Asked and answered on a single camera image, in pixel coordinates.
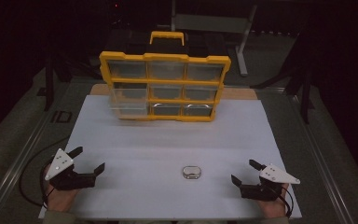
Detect clear plastic drawer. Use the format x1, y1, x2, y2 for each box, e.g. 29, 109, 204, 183
108, 88, 150, 119

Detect black metal stand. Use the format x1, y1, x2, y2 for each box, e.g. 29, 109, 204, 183
42, 50, 103, 112
251, 29, 317, 125

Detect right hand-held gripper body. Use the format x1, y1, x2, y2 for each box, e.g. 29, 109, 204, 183
240, 162, 301, 202

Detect aluminium rail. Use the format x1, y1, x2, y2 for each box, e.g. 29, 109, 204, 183
287, 92, 355, 224
0, 77, 76, 224

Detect yellow black drawer organizer cabinet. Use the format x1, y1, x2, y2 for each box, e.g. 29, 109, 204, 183
98, 30, 232, 123

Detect black cable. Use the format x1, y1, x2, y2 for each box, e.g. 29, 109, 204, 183
18, 134, 71, 209
274, 185, 295, 218

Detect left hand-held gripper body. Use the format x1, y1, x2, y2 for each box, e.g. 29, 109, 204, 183
44, 147, 97, 191

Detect person's right hand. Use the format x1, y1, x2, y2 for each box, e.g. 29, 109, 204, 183
256, 183, 291, 219

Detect person's left hand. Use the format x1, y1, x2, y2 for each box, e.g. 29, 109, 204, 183
42, 163, 80, 215

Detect grey metal desk frame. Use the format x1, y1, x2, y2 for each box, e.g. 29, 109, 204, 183
170, 0, 259, 77

